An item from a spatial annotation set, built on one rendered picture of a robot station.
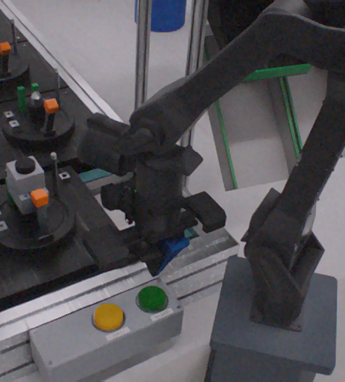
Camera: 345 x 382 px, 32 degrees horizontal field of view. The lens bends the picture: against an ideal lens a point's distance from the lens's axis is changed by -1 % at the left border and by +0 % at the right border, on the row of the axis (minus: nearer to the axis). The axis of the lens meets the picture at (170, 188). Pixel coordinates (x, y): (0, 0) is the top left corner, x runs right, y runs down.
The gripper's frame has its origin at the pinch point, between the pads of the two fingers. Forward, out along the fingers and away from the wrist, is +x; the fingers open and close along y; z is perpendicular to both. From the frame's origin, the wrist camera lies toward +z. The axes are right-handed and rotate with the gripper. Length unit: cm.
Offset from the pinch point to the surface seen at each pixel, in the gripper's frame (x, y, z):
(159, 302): 7.8, -0.2, -1.7
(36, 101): 1.1, -1.2, 46.0
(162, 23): 16, -58, 94
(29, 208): 1.4, 10.8, 18.3
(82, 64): 19, -29, 86
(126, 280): 9.0, 1.5, 5.0
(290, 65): -14.8, -32.3, 14.2
